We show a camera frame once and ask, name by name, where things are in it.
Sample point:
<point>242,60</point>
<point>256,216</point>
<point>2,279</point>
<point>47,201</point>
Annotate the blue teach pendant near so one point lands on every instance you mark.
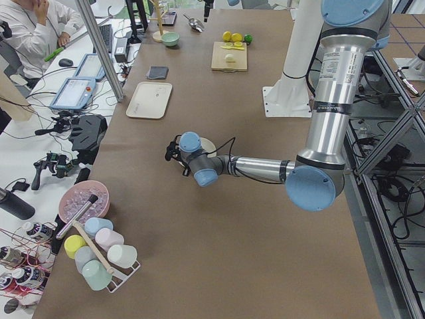
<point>74,94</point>

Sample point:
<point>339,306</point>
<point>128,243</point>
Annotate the seated person in white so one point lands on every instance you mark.
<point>38,29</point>

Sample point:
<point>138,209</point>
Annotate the cream round plate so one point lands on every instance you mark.
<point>191,145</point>

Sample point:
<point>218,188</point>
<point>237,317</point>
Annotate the pink cup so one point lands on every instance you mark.
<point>106,238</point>

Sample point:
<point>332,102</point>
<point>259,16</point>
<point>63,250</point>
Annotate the white cup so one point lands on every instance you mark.
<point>122,255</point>

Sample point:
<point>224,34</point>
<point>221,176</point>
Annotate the mint green cup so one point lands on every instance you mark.
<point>96,275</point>

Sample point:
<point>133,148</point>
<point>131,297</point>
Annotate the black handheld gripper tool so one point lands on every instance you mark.
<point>57,165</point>

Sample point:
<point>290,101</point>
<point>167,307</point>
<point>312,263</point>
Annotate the mint green bowl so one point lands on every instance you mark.
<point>170,39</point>

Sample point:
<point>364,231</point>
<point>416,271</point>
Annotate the grey folded cloth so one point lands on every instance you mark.
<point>157,73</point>

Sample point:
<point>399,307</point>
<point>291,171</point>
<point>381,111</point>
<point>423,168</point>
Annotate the wooden mug tree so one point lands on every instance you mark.
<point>158,17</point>

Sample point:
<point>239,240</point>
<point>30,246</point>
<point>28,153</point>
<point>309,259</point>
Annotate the pink bowl with ice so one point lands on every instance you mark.
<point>78,195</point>

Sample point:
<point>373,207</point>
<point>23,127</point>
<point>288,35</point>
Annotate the blue cup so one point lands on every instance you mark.
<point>94,224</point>

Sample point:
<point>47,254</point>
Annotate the grey cup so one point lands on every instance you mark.
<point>82,256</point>

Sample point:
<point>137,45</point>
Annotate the black computer mouse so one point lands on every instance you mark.
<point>65,62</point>

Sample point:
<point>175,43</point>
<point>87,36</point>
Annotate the blue teach pendant far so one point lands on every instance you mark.
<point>90,66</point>

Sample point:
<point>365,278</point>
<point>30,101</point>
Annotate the white wire cup rack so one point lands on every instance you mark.
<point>119,275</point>

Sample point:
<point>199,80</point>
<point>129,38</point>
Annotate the black keyboard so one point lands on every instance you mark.
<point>107,34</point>

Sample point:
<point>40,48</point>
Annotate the metal scoop in bowl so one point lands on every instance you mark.
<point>91,200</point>

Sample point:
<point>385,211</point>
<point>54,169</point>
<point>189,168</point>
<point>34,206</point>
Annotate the black water bottle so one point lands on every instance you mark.
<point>15,205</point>

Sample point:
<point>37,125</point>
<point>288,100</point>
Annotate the white camera post base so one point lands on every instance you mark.
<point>289,97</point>

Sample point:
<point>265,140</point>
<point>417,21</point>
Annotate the black stand base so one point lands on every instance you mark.
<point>86,136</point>

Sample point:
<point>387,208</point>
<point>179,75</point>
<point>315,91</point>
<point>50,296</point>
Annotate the whole yellow lemon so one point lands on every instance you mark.
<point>226,36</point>

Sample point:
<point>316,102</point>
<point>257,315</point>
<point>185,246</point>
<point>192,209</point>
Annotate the green lime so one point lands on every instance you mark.
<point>248,38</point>

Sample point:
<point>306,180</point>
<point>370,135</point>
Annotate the blue teach pendant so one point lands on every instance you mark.
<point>74,94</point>
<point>90,66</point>

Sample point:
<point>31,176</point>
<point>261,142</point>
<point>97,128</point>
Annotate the cream rectangular tray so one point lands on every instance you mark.
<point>149,100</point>

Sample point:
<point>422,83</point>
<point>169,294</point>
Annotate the wooden cutting board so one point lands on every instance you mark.
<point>218,54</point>

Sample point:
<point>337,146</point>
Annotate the yellow cup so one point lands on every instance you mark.
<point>72,244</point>

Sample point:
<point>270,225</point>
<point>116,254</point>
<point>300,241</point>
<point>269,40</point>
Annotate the aluminium frame post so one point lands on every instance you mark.
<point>99,44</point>

